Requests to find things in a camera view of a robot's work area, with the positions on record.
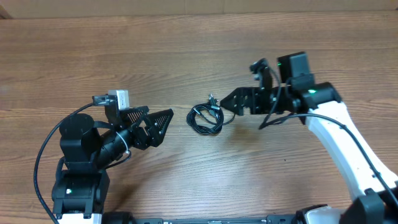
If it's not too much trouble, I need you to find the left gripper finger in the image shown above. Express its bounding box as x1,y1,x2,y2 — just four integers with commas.
146,109,174,147
121,106,149,122

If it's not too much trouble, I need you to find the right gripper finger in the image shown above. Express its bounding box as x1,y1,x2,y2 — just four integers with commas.
221,87,252,103
220,98,252,116

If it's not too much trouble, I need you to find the black USB cable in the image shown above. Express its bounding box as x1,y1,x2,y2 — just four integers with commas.
186,99,225,136

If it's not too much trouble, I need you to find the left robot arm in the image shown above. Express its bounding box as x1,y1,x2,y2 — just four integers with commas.
52,105,174,223

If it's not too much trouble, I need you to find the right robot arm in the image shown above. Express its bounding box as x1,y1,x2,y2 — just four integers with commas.
220,52,397,223

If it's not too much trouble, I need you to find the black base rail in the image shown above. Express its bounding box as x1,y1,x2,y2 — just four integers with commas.
102,211,305,224

